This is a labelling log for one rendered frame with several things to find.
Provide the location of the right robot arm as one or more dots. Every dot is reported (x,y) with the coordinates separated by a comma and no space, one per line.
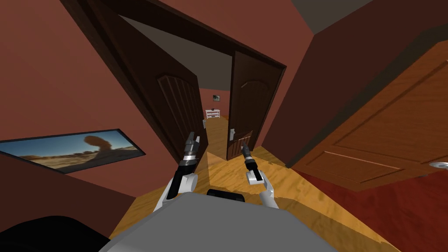
(257,176)

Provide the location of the orange wooden door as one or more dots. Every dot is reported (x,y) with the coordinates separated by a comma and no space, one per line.
(392,129)

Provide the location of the white shelf unit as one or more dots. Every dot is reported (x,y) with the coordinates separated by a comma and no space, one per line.
(212,113)

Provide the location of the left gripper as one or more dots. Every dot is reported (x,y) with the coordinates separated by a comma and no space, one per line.
(191,152)

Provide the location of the framed desert landscape picture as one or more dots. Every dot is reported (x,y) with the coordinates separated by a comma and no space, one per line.
(70,150)

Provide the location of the dark brown door leaf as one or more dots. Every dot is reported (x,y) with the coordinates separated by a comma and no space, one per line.
(253,105)
(164,101)

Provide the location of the small dark framed picture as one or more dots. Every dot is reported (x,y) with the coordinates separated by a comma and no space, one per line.
(216,98)

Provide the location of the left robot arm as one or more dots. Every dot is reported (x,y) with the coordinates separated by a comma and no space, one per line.
(180,182)

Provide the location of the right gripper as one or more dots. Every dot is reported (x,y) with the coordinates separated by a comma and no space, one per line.
(246,151)

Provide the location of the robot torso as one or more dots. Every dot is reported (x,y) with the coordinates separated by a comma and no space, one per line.
(217,227)

